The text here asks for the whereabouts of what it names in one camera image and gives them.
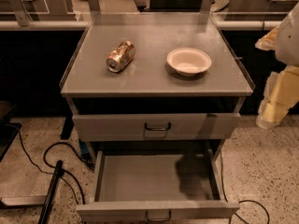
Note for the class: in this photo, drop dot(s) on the yellow foam-covered gripper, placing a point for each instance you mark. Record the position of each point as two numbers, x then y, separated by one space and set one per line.
290 42

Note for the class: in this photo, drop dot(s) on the grey drawer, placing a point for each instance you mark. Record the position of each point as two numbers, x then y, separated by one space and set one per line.
156 188
139 127

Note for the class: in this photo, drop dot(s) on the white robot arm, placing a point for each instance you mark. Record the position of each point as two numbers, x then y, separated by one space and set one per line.
285 37

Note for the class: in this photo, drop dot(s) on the grey top drawer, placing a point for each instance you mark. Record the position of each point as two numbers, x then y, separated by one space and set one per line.
139 127

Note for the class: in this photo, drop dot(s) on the grey drawer cabinet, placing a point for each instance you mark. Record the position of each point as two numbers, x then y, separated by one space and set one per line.
148 84

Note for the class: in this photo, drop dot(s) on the white paper bowl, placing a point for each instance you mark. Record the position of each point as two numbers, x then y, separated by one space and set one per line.
189 62

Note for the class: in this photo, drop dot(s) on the crushed gold soda can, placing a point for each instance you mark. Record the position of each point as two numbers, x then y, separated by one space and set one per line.
120 57

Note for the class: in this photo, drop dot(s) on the black power strip bar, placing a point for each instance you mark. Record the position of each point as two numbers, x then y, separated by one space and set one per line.
45 213

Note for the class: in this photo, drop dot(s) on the black flat panel left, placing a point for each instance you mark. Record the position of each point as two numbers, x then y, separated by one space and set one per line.
8 133

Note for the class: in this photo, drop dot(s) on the white horizontal rail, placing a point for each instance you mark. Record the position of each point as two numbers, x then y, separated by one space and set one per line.
82 25

